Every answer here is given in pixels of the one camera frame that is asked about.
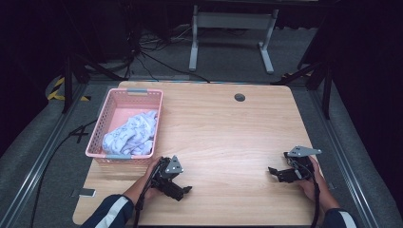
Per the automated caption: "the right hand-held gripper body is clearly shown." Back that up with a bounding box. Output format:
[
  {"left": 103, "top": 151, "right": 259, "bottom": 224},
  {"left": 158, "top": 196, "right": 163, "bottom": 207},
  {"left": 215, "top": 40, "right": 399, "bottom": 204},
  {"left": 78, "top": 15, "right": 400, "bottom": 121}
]
[{"left": 283, "top": 145, "right": 323, "bottom": 182}]

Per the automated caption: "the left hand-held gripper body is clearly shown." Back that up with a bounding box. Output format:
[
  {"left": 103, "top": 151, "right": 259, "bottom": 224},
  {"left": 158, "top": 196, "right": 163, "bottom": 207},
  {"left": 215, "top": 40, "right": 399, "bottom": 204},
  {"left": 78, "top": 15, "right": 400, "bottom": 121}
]
[{"left": 151, "top": 155, "right": 185, "bottom": 195}]

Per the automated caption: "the white printed towel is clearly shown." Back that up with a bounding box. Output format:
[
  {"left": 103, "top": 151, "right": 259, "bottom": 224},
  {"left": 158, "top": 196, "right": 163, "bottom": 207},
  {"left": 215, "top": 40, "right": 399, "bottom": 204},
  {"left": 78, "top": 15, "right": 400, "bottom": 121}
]
[{"left": 102, "top": 109, "right": 159, "bottom": 157}]

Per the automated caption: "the pink plastic basket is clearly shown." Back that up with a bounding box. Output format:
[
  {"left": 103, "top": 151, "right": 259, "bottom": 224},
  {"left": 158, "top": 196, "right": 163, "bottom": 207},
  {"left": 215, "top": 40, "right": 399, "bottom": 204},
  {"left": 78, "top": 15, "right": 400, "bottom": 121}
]
[{"left": 85, "top": 87, "right": 164, "bottom": 166}]

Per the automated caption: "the person's left hand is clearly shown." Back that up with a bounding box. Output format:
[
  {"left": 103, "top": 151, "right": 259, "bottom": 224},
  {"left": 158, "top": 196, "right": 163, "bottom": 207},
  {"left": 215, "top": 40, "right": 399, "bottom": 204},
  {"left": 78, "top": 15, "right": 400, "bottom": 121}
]
[{"left": 143, "top": 157, "right": 164, "bottom": 200}]

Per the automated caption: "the person's right hand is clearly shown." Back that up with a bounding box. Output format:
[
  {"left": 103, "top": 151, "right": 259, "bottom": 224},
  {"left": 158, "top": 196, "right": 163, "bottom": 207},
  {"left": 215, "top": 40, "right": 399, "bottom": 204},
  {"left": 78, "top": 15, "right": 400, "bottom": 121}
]
[{"left": 297, "top": 156, "right": 328, "bottom": 204}]

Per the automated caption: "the black tripod stand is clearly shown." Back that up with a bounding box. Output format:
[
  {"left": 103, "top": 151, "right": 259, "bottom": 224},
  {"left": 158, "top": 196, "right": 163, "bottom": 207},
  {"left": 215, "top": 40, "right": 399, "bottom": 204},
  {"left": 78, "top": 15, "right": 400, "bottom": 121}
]
[
  {"left": 270, "top": 60, "right": 335, "bottom": 121},
  {"left": 61, "top": 47, "right": 128, "bottom": 114}
]

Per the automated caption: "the black tape floor mark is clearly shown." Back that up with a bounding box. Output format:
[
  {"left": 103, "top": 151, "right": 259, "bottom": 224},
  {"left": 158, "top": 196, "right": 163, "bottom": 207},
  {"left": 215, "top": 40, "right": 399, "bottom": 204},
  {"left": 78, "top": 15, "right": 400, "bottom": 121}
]
[{"left": 68, "top": 124, "right": 90, "bottom": 144}]

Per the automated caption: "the yellow black hazard tape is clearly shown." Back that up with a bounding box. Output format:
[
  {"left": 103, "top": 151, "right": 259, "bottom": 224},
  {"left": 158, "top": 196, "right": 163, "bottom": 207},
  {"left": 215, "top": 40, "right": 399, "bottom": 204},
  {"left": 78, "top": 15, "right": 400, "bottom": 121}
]
[{"left": 47, "top": 76, "right": 91, "bottom": 103}]

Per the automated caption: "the right hand-held gripper black cable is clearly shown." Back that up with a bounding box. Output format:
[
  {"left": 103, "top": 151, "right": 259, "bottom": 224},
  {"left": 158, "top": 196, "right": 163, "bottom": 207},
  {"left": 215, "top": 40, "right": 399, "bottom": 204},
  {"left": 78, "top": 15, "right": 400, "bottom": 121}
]
[{"left": 294, "top": 160, "right": 321, "bottom": 228}]

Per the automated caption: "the hand-held gripper black cable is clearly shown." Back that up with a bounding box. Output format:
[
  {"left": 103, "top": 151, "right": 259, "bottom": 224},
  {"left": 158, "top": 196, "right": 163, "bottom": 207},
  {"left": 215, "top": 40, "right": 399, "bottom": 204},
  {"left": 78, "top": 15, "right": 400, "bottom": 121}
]
[
  {"left": 132, "top": 161, "right": 163, "bottom": 228},
  {"left": 294, "top": 160, "right": 321, "bottom": 228}
]

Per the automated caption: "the left hand-held gripper black cable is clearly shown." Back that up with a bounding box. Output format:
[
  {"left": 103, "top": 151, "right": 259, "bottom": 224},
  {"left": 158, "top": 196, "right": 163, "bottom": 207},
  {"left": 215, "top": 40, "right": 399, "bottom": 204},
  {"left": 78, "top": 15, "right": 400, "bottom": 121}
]
[{"left": 132, "top": 161, "right": 163, "bottom": 228}]

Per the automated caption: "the metal floor rail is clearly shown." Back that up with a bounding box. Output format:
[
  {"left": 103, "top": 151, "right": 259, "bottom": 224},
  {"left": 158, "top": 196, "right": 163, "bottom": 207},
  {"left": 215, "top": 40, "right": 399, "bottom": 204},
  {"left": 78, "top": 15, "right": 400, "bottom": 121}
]
[
  {"left": 307, "top": 89, "right": 383, "bottom": 228},
  {"left": 0, "top": 83, "right": 88, "bottom": 228}
]

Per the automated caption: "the long black floor cable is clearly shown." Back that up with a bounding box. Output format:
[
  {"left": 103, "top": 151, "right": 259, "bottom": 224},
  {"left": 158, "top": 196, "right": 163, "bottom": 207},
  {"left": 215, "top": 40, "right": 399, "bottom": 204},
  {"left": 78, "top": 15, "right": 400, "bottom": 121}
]
[{"left": 138, "top": 50, "right": 211, "bottom": 85}]

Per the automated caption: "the thick black floor cable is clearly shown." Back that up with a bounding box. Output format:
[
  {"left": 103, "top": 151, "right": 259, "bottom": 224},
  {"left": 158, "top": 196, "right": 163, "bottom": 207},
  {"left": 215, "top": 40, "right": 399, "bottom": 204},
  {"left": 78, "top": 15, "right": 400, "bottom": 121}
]
[{"left": 29, "top": 119, "right": 98, "bottom": 228}]

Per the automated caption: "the tangle of floor cables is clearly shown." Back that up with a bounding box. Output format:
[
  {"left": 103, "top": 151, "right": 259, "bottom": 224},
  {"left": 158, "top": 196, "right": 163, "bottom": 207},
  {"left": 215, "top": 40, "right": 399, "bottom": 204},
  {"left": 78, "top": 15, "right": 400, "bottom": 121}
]
[{"left": 125, "top": 23, "right": 193, "bottom": 80}]

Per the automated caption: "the white metal desk frame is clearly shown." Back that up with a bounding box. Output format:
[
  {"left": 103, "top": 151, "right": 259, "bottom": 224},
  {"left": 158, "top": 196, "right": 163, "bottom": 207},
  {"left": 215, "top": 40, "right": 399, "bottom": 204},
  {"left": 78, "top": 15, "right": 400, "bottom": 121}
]
[{"left": 188, "top": 4, "right": 280, "bottom": 76}]

